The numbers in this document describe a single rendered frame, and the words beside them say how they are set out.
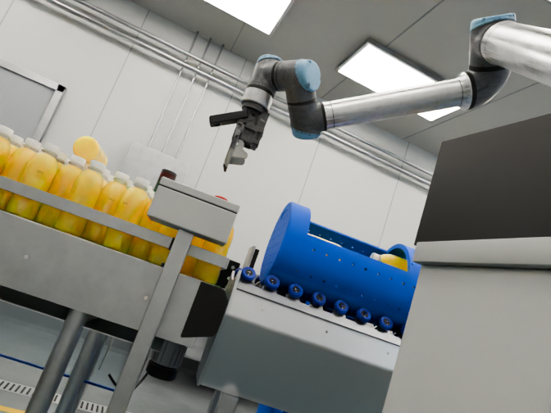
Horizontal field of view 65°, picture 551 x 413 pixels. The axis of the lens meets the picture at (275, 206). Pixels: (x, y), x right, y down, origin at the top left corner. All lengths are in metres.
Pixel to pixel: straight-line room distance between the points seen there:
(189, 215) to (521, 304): 0.71
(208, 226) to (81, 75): 4.05
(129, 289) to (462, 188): 0.80
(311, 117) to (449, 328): 0.79
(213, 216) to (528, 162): 0.66
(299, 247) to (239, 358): 0.36
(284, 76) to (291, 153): 3.80
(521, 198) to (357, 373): 0.78
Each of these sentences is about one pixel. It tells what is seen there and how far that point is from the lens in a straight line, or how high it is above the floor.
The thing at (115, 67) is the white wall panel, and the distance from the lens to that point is 5.02.
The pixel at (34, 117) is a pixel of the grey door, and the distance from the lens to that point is 4.85.
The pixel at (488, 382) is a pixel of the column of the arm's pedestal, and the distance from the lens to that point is 0.68.
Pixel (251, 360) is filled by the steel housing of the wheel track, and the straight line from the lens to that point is 1.32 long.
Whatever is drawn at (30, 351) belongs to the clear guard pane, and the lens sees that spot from 1.75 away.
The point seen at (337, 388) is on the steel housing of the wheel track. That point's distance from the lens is 1.39.
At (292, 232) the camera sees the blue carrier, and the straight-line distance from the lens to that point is 1.29.
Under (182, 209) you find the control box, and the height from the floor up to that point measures 1.04.
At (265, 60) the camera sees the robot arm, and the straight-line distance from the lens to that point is 1.40.
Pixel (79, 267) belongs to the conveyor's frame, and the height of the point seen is 0.83.
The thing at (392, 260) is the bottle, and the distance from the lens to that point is 1.51.
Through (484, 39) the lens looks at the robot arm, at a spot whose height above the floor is 1.76.
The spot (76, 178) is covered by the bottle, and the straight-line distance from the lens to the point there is 1.28.
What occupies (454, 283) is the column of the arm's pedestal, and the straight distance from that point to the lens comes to 0.77.
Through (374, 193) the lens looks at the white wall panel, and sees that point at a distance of 5.49.
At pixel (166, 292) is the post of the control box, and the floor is 0.85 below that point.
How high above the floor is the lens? 0.90
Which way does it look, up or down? 12 degrees up
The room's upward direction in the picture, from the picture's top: 19 degrees clockwise
